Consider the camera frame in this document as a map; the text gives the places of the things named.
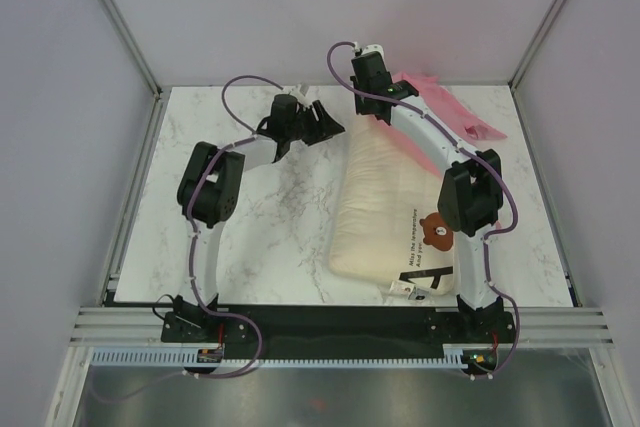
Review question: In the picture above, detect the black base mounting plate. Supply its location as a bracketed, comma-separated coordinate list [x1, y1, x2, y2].
[161, 301, 516, 359]

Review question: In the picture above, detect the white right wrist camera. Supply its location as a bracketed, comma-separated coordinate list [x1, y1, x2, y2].
[352, 43, 384, 57]

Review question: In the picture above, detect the pink satin pillowcase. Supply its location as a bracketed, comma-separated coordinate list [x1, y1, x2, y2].
[379, 71, 507, 177]

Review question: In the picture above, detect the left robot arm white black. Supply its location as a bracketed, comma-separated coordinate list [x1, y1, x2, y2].
[176, 94, 345, 341]

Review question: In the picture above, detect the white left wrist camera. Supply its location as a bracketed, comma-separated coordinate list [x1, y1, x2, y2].
[286, 83, 309, 103]

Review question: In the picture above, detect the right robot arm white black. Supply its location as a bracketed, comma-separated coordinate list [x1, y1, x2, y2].
[347, 45, 513, 342]

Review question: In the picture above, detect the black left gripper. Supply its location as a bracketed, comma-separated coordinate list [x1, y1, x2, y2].
[287, 102, 345, 148]

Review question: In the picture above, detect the left aluminium frame post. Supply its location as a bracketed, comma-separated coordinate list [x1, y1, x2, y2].
[97, 0, 163, 99]

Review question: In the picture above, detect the right aluminium frame post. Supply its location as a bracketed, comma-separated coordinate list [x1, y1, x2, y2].
[508, 0, 569, 92]

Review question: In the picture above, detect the aluminium front rail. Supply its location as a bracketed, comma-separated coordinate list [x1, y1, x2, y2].
[71, 307, 614, 348]

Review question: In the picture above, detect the white slotted cable duct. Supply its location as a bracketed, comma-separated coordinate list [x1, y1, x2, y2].
[90, 347, 468, 369]

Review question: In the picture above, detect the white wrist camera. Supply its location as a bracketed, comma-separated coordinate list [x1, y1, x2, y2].
[352, 43, 384, 57]
[286, 83, 309, 103]

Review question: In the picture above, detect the aluminium frame post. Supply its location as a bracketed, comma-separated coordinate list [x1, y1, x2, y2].
[508, 0, 569, 92]
[97, 0, 163, 99]

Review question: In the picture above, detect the cream pillow with bear print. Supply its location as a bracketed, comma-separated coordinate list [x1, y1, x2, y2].
[329, 117, 455, 300]

